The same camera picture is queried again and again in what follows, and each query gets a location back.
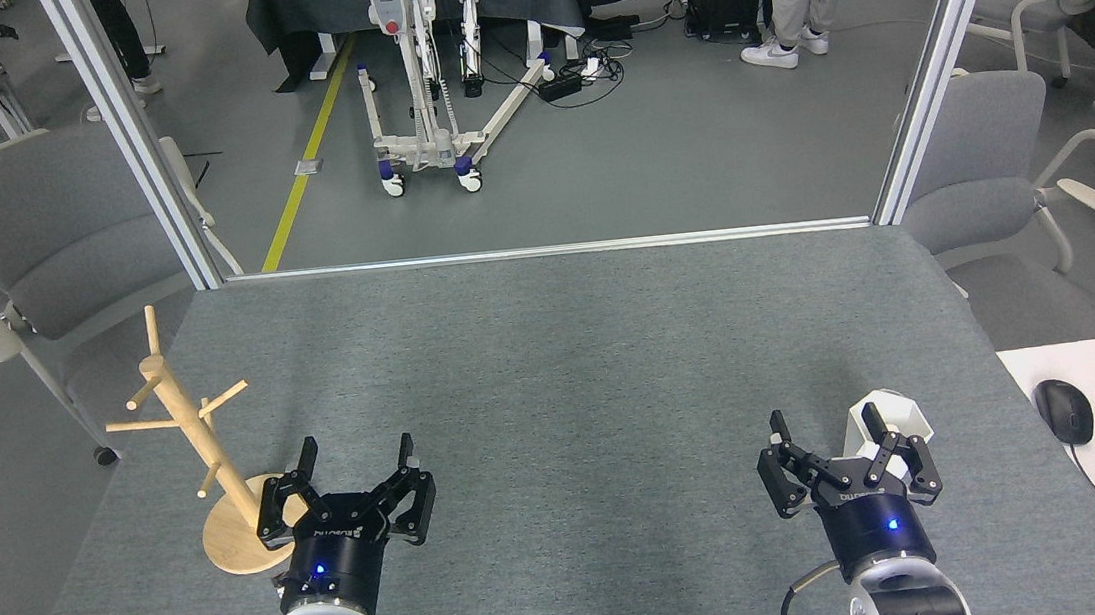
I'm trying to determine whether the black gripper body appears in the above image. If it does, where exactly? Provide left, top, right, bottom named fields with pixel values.
left=809, top=452, right=939, bottom=584
left=270, top=491, right=407, bottom=615

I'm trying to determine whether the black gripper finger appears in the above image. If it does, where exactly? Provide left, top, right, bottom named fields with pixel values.
left=752, top=405, right=854, bottom=521
left=249, top=436, right=330, bottom=552
left=364, top=431, right=442, bottom=550
left=861, top=396, right=945, bottom=510

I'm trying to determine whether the white faceted cup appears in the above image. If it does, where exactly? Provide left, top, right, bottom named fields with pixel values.
left=837, top=384, right=936, bottom=461

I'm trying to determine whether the wooden cup rack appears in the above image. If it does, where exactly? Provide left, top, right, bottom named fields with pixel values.
left=94, top=292, right=320, bottom=588

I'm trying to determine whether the black computer mouse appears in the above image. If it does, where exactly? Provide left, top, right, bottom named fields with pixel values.
left=1033, top=376, right=1095, bottom=449

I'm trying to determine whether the black power strip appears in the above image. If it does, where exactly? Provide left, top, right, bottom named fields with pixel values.
left=537, top=71, right=585, bottom=102

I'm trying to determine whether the white stand on wheels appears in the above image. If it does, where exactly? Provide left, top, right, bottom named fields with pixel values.
left=327, top=0, right=567, bottom=204

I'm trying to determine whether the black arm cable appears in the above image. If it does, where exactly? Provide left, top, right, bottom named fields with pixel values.
left=776, top=560, right=849, bottom=615

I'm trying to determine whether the silver frame rail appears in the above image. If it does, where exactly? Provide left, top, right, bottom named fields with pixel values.
left=225, top=213, right=874, bottom=289

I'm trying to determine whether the silver frame post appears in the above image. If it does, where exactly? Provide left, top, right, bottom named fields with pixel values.
left=851, top=0, right=1041, bottom=227
left=36, top=0, right=227, bottom=305

